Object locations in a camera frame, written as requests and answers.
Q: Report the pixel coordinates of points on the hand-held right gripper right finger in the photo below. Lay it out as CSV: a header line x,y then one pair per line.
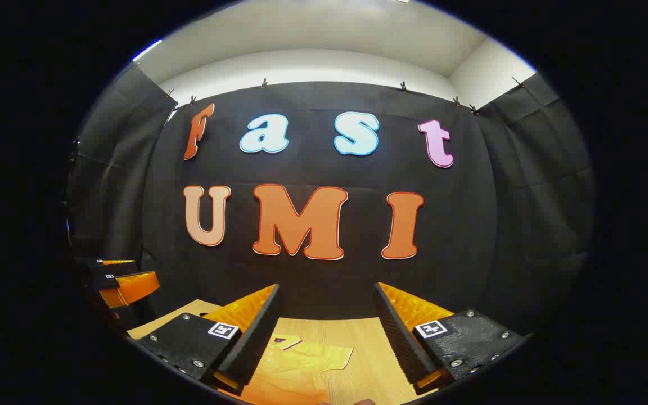
x,y
397,337

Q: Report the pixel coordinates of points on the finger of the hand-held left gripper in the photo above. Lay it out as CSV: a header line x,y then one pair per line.
x,y
90,264
133,287

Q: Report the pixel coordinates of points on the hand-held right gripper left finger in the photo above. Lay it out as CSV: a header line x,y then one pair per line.
x,y
256,337

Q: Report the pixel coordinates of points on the orange T-shirt with striped collar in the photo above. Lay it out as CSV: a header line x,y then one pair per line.
x,y
296,371

